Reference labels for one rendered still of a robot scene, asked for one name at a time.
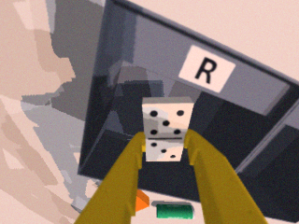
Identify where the green aa battery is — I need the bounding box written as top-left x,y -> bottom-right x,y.
156,204 -> 195,219

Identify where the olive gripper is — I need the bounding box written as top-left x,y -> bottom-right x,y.
74,129 -> 268,224

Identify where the dark grey bin marked r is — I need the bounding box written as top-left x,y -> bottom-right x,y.
78,0 -> 299,224

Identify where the white domino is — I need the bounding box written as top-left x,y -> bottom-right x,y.
142,97 -> 193,161

